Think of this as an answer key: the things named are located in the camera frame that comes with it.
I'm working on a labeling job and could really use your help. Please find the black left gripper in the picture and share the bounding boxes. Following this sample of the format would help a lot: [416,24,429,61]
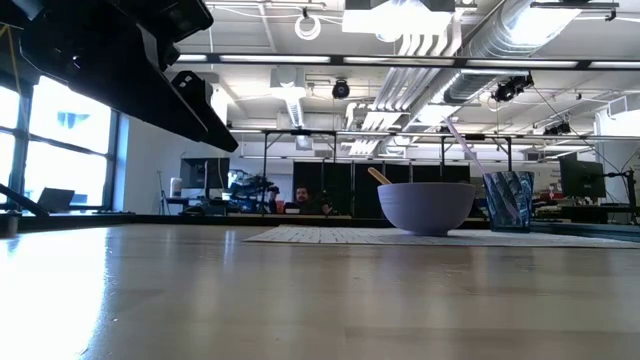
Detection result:
[22,0,239,154]

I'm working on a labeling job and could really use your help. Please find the spoon with orange handle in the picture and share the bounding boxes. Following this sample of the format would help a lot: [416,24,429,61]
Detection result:
[367,166,393,186]

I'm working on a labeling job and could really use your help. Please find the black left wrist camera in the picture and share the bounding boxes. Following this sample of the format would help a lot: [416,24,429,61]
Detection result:
[149,0,215,45]

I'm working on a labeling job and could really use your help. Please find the black laptop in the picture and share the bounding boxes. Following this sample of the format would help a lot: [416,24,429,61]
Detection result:
[35,187,76,214]

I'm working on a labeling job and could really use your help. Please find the pink drinking straw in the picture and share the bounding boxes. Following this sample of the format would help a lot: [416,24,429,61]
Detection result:
[442,117,524,221]

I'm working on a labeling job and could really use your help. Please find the purple bowl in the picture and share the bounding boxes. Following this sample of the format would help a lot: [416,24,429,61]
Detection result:
[377,181,477,237]

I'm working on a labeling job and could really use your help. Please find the overhead light bar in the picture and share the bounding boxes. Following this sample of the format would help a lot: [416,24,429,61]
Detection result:
[174,52,640,71]

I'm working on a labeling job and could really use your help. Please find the black partition panels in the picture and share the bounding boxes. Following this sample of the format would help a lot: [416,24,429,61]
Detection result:
[292,161,471,220]

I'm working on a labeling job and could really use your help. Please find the grey woven placemat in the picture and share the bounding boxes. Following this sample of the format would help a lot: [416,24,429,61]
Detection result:
[243,224,640,250]

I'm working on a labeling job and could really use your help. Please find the black aluminium table frame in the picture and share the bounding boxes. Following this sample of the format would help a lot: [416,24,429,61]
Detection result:
[0,182,640,239]

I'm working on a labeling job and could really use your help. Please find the black computer monitor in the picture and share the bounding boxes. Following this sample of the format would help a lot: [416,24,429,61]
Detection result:
[179,157,231,190]
[558,152,607,200]

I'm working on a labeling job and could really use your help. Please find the white coiled cable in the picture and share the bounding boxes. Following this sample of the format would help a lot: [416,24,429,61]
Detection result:
[293,14,322,41]

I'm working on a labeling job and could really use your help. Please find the blue faceted cup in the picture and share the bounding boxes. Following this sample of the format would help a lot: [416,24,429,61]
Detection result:
[482,170,535,234]

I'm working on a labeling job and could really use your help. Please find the person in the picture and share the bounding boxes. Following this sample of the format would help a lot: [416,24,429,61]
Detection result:
[284,185,331,216]

